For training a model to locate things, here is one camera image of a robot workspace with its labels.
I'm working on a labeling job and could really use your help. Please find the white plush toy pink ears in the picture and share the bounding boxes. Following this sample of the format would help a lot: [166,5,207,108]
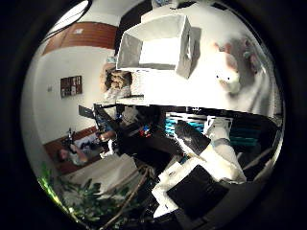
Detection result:
[214,41,243,96]

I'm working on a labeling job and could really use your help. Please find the white fabric container box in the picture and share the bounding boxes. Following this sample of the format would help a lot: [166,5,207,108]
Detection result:
[115,13,202,80]

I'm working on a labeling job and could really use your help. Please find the teal stacked bins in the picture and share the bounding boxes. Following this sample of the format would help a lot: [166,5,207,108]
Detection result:
[164,116,261,148]

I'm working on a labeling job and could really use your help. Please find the patterned fabric sofa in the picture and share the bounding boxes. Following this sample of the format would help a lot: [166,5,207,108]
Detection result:
[102,57,145,107]

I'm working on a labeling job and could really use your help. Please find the green leafy plant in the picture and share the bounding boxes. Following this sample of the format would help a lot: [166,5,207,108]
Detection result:
[37,162,135,229]

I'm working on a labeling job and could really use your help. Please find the black open laptop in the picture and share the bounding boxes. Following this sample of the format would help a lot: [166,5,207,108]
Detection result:
[78,104,96,120]

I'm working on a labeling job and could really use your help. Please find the seated person in light shirt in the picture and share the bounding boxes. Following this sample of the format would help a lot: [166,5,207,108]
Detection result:
[57,143,92,167]

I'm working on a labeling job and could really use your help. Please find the dark wall picture frame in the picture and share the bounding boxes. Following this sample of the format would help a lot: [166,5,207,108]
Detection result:
[59,75,83,99]

